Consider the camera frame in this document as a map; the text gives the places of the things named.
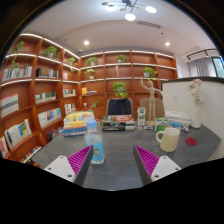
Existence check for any flat round red coaster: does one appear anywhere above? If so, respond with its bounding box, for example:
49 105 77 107
184 137 198 147

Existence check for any clear water bottle blue cap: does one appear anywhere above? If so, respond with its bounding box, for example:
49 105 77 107
83 119 105 165

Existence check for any cream ceramic mug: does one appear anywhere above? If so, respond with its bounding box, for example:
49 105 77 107
155 127 181 153

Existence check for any grey curtain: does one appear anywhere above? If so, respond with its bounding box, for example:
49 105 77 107
189 57 218 78

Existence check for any stack of dark books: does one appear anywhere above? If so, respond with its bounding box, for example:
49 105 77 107
100 114 136 132

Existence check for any ceiling air vent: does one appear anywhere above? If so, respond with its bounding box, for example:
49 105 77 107
137 20 162 29

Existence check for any stack of colourful books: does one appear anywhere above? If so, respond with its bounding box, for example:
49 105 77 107
61 111 96 138

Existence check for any wooden shelf unit with books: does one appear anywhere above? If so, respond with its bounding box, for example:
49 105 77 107
0 32 178 164

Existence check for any black ceiling track rail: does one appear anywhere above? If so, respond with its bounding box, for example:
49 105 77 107
185 48 219 62

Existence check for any tall green and white carton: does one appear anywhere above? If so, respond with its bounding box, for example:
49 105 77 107
136 106 147 127

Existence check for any white vase with pink flowers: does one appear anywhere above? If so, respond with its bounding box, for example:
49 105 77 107
187 78 205 130

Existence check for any window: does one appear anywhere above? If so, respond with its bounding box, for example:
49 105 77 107
212 56 224 79

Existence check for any wooden artist mannequin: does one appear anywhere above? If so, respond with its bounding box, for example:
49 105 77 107
139 76 164 126

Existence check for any ceiling lamp with round bulbs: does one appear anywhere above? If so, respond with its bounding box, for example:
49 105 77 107
101 0 158 22

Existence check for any green and white box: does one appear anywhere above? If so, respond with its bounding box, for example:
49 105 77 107
155 117 170 133

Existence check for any dark blue chair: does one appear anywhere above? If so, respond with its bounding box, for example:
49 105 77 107
105 97 135 118

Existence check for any tan upholstered chair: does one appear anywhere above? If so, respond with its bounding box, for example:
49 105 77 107
139 97 166 119

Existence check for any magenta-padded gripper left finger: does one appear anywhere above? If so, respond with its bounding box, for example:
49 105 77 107
43 144 95 187

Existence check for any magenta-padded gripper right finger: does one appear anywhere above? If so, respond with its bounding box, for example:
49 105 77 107
132 145 183 186

